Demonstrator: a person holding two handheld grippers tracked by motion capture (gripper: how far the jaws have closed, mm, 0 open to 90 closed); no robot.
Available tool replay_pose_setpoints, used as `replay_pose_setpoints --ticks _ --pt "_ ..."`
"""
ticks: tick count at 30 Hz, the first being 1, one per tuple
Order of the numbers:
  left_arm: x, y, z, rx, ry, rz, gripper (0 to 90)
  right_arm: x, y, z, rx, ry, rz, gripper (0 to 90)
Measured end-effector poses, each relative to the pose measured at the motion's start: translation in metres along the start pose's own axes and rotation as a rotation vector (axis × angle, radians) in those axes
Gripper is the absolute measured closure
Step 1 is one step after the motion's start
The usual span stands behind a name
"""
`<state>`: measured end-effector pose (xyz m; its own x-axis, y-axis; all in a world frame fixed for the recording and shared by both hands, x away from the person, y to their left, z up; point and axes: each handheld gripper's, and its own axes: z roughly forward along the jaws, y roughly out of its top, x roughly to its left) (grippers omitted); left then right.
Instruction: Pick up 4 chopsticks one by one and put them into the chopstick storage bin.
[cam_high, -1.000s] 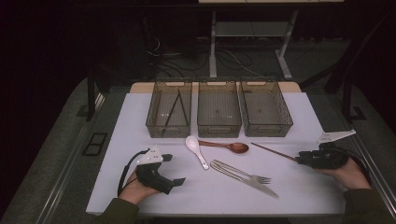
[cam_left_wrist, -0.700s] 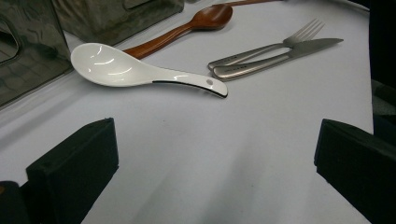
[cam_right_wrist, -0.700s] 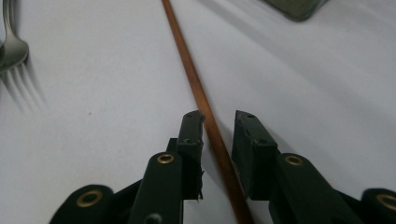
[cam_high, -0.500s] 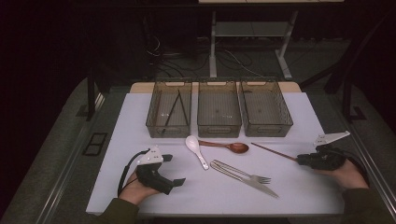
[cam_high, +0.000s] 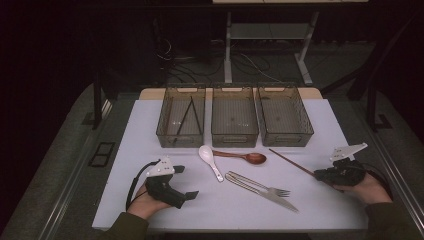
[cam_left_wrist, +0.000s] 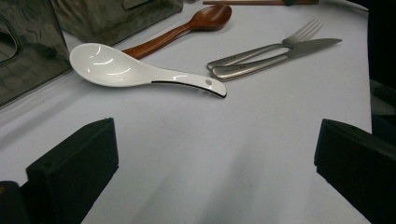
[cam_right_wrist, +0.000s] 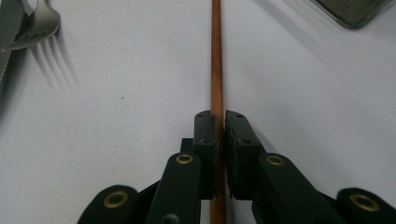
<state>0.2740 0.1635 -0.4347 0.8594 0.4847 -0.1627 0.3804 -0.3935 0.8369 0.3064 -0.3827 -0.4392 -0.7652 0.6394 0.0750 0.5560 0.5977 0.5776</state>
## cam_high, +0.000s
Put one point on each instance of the aluminium rail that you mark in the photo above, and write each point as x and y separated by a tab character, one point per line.
66	200
401	186

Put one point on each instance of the white ceramic spoon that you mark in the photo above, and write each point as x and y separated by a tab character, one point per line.
205	154

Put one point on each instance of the steel fork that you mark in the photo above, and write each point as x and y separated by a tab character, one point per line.
253	182

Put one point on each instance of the grey metal desk frame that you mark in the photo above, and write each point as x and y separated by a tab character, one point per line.
227	50

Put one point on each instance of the brown wooden spoon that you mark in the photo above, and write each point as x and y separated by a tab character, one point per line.
255	158

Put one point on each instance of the person's left hand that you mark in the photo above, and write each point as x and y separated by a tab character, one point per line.
141	204

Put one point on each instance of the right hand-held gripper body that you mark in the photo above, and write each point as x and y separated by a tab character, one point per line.
346	173

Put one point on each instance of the clear grey plastic bin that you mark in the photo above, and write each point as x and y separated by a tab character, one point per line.
233	110
283	113
166	116

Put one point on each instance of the brown wooden chopstick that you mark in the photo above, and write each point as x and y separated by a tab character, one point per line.
293	162

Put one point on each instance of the black metal stand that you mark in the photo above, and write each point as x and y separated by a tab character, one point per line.
97	106
371	106

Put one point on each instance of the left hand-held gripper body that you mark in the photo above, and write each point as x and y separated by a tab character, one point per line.
163	190

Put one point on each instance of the person's right hand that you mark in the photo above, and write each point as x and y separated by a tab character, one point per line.
371	191

